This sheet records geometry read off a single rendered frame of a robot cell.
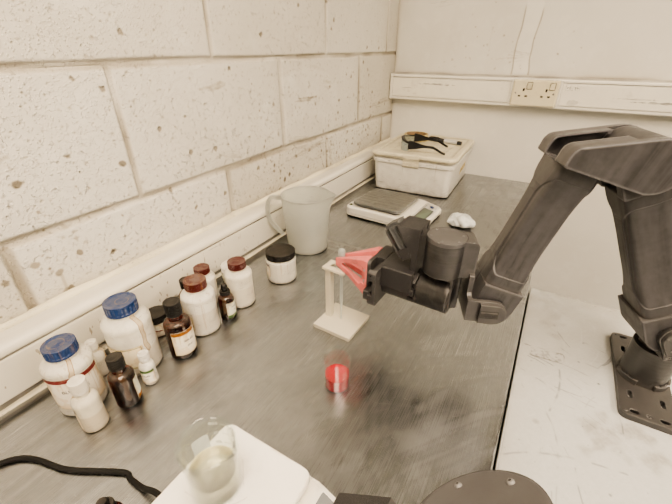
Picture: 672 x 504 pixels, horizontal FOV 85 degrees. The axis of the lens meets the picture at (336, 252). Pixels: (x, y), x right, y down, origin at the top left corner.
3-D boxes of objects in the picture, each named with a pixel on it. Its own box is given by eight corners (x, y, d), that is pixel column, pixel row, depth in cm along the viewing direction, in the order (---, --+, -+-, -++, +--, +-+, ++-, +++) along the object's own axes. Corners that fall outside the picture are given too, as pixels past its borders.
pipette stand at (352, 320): (369, 318, 73) (372, 263, 67) (348, 342, 67) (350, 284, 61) (335, 305, 77) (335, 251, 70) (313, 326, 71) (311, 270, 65)
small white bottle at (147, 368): (147, 375, 60) (137, 347, 57) (161, 374, 60) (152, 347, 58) (141, 386, 58) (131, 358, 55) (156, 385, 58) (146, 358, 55)
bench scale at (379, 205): (420, 236, 105) (422, 220, 103) (344, 215, 118) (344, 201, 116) (442, 214, 119) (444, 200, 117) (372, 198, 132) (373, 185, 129)
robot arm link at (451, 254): (430, 249, 48) (525, 256, 47) (425, 222, 56) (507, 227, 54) (419, 318, 54) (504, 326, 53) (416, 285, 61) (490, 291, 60)
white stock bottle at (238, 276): (255, 307, 76) (250, 266, 71) (228, 310, 75) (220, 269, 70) (255, 292, 81) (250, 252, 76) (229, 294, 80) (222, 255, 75)
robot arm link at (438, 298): (410, 270, 55) (456, 284, 51) (424, 254, 59) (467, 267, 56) (405, 307, 58) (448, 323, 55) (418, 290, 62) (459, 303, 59)
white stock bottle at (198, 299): (223, 315, 74) (214, 269, 68) (217, 336, 68) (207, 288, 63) (192, 317, 73) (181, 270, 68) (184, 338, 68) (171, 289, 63)
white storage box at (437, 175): (469, 173, 156) (475, 139, 149) (449, 202, 128) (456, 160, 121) (400, 164, 169) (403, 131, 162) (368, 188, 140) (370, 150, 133)
